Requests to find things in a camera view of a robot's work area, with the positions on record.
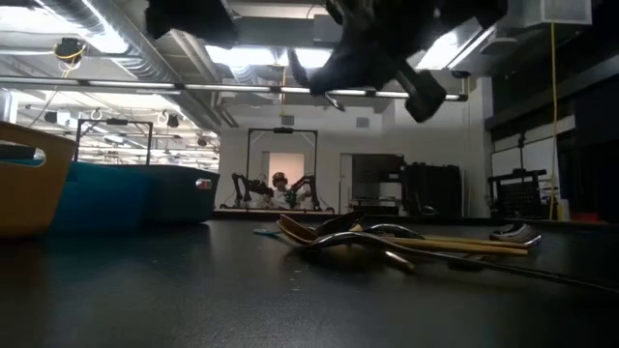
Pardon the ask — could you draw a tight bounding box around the large silver ceiling duct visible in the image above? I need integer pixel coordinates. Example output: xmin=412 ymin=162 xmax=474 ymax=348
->
xmin=43 ymin=0 xmax=223 ymax=134

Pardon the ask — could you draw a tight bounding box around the long ceiling tube light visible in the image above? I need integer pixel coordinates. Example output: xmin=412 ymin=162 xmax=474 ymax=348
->
xmin=0 ymin=74 xmax=469 ymax=102

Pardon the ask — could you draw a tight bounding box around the red box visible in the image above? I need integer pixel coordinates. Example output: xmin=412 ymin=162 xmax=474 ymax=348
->
xmin=569 ymin=210 xmax=604 ymax=223

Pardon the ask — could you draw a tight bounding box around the dark blue plastic bin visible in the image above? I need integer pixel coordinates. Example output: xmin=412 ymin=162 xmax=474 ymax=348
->
xmin=47 ymin=160 xmax=152 ymax=234

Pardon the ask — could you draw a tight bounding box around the pile of wooden and metal utensils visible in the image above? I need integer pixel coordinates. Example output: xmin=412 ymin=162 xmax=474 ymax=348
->
xmin=304 ymin=230 xmax=619 ymax=295

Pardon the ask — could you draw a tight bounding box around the wooden background table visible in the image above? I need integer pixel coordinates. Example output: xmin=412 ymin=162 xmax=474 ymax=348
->
xmin=215 ymin=206 xmax=336 ymax=217

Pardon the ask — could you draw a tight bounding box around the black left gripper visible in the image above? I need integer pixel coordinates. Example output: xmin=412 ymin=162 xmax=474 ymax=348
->
xmin=144 ymin=0 xmax=239 ymax=49

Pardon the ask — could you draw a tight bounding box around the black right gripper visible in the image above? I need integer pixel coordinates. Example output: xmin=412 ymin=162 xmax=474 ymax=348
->
xmin=309 ymin=0 xmax=509 ymax=124

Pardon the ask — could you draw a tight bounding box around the metal shelving rack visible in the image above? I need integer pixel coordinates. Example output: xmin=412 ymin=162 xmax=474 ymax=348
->
xmin=350 ymin=153 xmax=406 ymax=217

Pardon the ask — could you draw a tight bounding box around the black wire cart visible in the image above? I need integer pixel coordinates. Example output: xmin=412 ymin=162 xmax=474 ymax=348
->
xmin=486 ymin=167 xmax=561 ymax=221

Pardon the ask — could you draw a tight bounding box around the yellow plastic bin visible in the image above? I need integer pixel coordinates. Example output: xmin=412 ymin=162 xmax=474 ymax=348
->
xmin=0 ymin=120 xmax=78 ymax=239

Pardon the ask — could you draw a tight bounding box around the bright ceiling light panel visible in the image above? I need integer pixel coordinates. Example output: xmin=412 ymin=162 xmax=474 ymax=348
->
xmin=205 ymin=43 xmax=335 ymax=69

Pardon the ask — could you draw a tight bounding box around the grey ceiling box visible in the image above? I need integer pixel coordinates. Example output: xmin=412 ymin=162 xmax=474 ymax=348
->
xmin=311 ymin=14 xmax=345 ymax=48

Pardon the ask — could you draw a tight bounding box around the black aluminium table frame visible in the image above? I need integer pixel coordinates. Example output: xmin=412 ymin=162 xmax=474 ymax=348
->
xmin=212 ymin=212 xmax=619 ymax=227

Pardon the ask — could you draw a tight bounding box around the person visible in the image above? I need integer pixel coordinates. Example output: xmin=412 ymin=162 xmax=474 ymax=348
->
xmin=263 ymin=171 xmax=310 ymax=210

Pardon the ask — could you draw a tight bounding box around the white ceiling unit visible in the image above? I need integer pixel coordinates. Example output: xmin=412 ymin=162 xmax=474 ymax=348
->
xmin=505 ymin=0 xmax=594 ymax=29

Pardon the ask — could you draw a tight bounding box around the whiteboard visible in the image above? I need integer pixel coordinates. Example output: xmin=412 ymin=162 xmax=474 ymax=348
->
xmin=490 ymin=136 xmax=562 ymax=194

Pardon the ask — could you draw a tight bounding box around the black storage cabinet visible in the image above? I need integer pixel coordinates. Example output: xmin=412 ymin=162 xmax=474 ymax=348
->
xmin=404 ymin=162 xmax=463 ymax=218

